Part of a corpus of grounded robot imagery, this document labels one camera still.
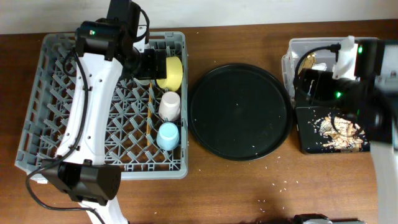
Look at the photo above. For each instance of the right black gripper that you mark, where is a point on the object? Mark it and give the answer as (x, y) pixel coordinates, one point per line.
(321, 79)

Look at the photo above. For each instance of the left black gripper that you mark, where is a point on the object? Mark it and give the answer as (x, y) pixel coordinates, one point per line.
(152, 71)

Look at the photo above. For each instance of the yellow bowl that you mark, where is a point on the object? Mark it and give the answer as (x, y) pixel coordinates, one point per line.
(174, 74)

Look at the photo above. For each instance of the brown foil wrapper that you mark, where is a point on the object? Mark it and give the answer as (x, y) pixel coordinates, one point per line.
(308, 62)

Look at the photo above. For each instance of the pink plastic cup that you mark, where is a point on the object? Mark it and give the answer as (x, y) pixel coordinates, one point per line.
(170, 106)

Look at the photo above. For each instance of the food scraps pile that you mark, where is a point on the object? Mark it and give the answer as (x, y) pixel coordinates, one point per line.
(333, 134)

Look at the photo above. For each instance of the wooden chopstick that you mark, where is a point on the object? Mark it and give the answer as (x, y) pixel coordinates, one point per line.
(149, 114)

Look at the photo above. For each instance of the light blue plastic cup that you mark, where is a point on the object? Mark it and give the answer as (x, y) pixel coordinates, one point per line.
(168, 136)

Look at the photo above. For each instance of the white round plate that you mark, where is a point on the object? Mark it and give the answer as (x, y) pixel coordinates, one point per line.
(142, 82)

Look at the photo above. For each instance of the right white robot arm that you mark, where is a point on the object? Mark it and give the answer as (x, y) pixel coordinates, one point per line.
(363, 87)

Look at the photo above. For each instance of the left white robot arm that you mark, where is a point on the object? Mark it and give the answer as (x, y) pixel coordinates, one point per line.
(105, 50)

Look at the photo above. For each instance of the crumpled white plastic waste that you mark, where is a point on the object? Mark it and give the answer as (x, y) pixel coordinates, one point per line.
(319, 66)

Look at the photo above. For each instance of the clear plastic waste bin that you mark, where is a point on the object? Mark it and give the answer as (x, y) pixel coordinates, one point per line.
(298, 56)

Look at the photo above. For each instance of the black rectangular waste tray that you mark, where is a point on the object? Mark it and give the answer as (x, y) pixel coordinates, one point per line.
(303, 115)

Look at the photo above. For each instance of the grey plastic dishwasher rack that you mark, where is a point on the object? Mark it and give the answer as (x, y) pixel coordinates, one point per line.
(125, 143)

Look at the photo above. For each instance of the round black tray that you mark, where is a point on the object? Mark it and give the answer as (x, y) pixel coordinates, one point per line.
(239, 112)

